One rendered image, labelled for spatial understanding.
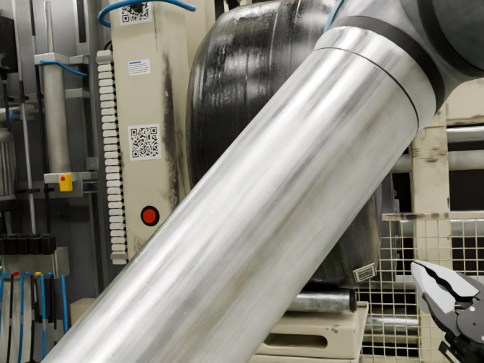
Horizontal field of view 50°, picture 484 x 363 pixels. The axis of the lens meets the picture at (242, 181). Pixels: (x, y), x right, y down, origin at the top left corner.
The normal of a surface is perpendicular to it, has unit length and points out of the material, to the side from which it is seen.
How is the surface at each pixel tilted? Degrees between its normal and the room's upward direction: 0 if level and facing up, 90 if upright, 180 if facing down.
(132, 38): 90
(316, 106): 60
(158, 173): 90
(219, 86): 69
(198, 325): 80
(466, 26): 116
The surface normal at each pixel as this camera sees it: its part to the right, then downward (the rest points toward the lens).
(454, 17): -0.79, 0.42
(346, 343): -0.29, 0.07
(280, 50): -0.28, -0.44
